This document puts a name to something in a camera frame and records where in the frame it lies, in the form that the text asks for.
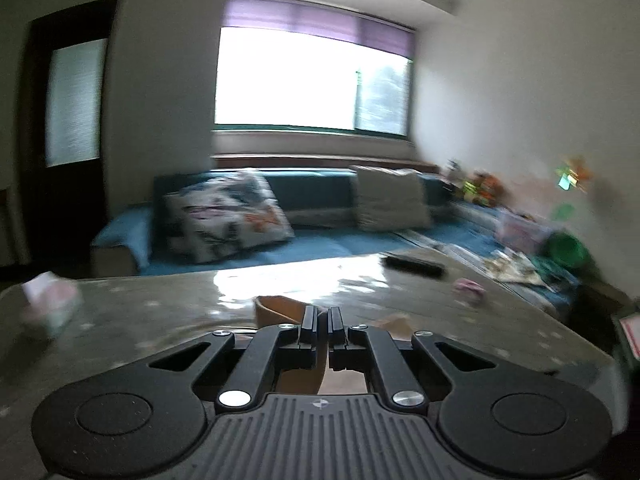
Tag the green plastic bowl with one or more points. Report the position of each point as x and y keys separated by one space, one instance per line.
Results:
x=567 y=250

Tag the tissue box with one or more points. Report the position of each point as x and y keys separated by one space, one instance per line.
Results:
x=50 y=305

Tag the colourful pinwheel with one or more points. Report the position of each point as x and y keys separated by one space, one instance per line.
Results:
x=575 y=175

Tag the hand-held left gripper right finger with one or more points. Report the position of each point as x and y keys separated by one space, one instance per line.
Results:
x=336 y=330

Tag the dark door with frosted glass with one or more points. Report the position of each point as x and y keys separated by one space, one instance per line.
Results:
x=35 y=160

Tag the tiger stuffed toy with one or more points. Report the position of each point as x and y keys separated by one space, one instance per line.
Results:
x=489 y=185

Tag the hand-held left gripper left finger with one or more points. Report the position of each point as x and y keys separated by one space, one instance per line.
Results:
x=309 y=330

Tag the pink toy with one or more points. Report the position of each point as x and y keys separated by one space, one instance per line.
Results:
x=469 y=290

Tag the red box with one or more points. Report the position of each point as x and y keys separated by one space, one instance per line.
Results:
x=631 y=335

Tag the cream garment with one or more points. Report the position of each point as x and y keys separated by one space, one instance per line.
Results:
x=275 y=310

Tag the black remote control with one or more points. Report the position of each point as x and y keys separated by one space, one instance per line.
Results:
x=412 y=265

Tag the clear plastic container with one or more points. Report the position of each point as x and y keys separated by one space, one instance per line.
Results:
x=522 y=232

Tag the butterfly print pillow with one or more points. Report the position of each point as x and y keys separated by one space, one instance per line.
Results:
x=225 y=215

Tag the patterned light cloth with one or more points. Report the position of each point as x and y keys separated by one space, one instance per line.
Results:
x=512 y=267

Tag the purple window blind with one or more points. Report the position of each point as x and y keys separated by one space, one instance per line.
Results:
x=310 y=20

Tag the teal cloth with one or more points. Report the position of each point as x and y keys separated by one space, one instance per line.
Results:
x=555 y=275

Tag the beige pillow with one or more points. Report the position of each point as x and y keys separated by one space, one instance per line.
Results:
x=390 y=197

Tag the blue sofa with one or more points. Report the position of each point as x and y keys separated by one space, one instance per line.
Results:
x=310 y=190

